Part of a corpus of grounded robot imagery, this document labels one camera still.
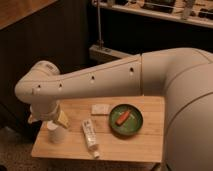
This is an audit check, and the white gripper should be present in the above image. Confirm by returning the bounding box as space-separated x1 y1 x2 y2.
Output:
27 101 69 129

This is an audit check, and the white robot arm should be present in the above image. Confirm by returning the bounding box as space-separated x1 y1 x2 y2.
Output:
15 48 213 171

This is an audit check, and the white paper cup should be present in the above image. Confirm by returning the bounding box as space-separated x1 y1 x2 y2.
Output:
47 121 66 143

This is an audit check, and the white tube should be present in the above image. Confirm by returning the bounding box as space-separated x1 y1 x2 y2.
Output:
82 119 100 159

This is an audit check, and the wooden table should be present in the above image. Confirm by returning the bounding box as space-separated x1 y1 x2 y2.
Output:
31 96 164 163

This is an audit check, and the green bowl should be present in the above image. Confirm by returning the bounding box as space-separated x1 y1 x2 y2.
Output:
108 104 143 136

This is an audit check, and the wooden cabinet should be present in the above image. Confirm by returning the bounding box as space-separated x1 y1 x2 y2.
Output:
0 0 88 134

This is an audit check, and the metal shelf rack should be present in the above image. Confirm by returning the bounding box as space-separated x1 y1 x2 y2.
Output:
89 0 213 62

